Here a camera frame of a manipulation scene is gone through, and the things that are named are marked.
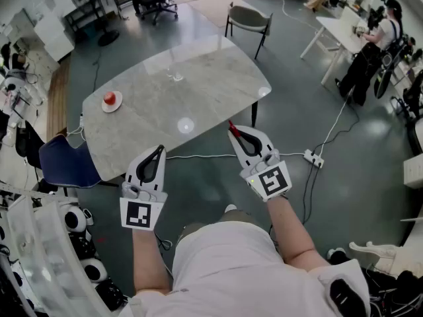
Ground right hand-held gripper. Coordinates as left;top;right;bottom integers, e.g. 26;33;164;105
227;125;293;203

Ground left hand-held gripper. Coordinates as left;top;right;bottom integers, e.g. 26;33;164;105
119;145;169;232

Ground clear drinking glass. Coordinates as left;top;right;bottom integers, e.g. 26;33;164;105
167;65;184;83

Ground person's left forearm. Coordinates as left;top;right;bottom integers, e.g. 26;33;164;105
132;228;172;297

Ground person's right forearm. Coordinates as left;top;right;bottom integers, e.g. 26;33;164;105
266;195;328;273

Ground person's olive trousers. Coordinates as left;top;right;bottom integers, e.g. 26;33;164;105
176;209;262;247

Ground small round plate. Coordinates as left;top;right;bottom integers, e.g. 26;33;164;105
100;90;124;114

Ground blue chair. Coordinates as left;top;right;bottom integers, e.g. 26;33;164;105
38;133;102;190

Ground white round robot head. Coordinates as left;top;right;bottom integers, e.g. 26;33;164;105
82;258;108;284
63;206;89;234

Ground person's white shirt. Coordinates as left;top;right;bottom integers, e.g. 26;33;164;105
118;221;371;317

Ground grey chair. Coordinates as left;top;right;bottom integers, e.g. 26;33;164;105
225;2;274;60

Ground white desk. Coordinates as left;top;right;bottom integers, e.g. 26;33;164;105
299;7;369;85

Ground cardboard floor sheet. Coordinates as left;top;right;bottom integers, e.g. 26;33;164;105
173;0;252;29

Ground white box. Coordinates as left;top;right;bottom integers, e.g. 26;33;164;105
403;153;423;190

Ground black cable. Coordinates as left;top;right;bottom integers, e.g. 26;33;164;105
301;165;322;226
312;102;361;153

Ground white cable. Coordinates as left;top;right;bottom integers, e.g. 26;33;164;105
318;94;353;155

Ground black shoulder strap pad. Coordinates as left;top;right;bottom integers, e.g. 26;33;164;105
329;278;367;317

